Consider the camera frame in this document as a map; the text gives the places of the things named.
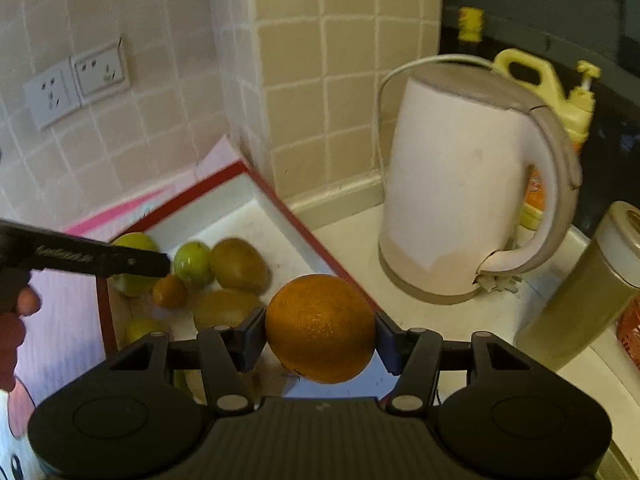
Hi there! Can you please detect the red plastic basket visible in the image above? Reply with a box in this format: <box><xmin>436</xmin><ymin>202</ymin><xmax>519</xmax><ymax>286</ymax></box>
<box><xmin>616</xmin><ymin>296</ymin><xmax>640</xmax><ymax>368</ymax></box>

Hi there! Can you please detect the green apple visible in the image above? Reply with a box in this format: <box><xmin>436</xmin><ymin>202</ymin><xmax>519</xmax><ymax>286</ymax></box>
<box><xmin>173</xmin><ymin>241</ymin><xmax>216</xmax><ymax>283</ymax></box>
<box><xmin>124</xmin><ymin>317</ymin><xmax>168</xmax><ymax>348</ymax></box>

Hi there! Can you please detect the yellow oil jug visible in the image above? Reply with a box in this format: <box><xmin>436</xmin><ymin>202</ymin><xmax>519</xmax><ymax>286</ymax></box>
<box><xmin>492</xmin><ymin>49</ymin><xmax>598</xmax><ymax>231</ymax></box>

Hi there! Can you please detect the green canister with lid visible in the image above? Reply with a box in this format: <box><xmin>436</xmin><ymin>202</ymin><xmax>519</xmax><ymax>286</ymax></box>
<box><xmin>515</xmin><ymin>201</ymin><xmax>640</xmax><ymax>373</ymax></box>

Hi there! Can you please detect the white wall socket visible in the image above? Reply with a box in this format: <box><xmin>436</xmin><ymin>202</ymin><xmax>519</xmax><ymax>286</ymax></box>
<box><xmin>24</xmin><ymin>60</ymin><xmax>83</xmax><ymax>131</ymax></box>
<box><xmin>70</xmin><ymin>42</ymin><xmax>132</xmax><ymax>101</ymax></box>

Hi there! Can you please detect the small tangerine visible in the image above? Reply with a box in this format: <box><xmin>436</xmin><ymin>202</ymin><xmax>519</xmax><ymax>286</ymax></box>
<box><xmin>151</xmin><ymin>274</ymin><xmax>188</xmax><ymax>308</ymax></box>

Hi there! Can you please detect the plain brown kiwi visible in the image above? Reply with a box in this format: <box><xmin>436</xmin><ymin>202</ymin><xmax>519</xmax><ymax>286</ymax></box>
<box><xmin>193</xmin><ymin>289</ymin><xmax>266</xmax><ymax>332</ymax></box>

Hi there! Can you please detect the dark bottle with yellow cap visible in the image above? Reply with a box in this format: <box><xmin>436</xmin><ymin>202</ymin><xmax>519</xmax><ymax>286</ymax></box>
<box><xmin>457</xmin><ymin>7</ymin><xmax>483</xmax><ymax>58</ymax></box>

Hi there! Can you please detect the large yellow-green citrus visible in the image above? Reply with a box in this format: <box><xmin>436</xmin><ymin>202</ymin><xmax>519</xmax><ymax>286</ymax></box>
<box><xmin>110</xmin><ymin>232</ymin><xmax>161</xmax><ymax>297</ymax></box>

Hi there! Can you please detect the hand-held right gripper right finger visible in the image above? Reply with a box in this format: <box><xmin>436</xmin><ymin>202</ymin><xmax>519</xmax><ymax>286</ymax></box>
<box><xmin>374</xmin><ymin>312</ymin><xmax>538</xmax><ymax>413</ymax></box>

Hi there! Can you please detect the brown kiwi with sticker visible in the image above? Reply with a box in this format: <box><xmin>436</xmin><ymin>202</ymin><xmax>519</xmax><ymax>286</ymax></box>
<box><xmin>209</xmin><ymin>238</ymin><xmax>270</xmax><ymax>295</ymax></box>

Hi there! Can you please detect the printed pink blanket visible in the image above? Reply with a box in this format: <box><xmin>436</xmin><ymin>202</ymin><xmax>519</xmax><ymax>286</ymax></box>
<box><xmin>0</xmin><ymin>135</ymin><xmax>241</xmax><ymax>480</ymax></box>

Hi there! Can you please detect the white electric kettle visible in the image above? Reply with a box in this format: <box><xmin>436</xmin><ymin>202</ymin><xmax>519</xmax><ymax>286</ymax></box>
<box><xmin>377</xmin><ymin>62</ymin><xmax>583</xmax><ymax>306</ymax></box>

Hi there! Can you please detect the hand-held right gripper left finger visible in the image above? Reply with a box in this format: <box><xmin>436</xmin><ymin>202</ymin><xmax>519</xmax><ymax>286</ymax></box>
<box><xmin>107</xmin><ymin>307</ymin><xmax>268</xmax><ymax>416</ymax></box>

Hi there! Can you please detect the person's left hand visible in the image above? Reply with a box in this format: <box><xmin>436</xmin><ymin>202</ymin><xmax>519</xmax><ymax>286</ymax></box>
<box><xmin>0</xmin><ymin>287</ymin><xmax>41</xmax><ymax>393</ymax></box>

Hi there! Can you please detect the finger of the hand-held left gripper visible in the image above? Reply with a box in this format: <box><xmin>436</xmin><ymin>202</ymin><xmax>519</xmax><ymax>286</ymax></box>
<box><xmin>0</xmin><ymin>219</ymin><xmax>171</xmax><ymax>278</ymax></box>

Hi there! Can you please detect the red box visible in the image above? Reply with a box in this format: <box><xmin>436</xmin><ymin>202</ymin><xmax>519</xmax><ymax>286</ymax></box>
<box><xmin>95</xmin><ymin>159</ymin><xmax>386</xmax><ymax>406</ymax></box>

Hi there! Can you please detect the large orange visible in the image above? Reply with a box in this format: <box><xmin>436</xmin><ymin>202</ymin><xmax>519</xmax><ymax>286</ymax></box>
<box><xmin>264</xmin><ymin>274</ymin><xmax>376</xmax><ymax>385</ymax></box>

